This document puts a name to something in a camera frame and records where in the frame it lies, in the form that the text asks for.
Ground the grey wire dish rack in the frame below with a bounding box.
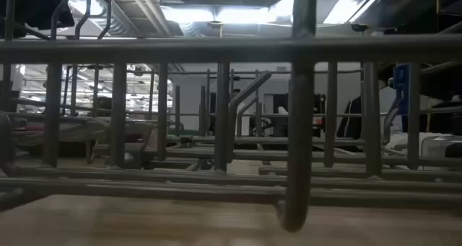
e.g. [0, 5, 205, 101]
[0, 0, 462, 234]

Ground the ceiling light panel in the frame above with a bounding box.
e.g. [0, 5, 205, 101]
[160, 0, 295, 25]

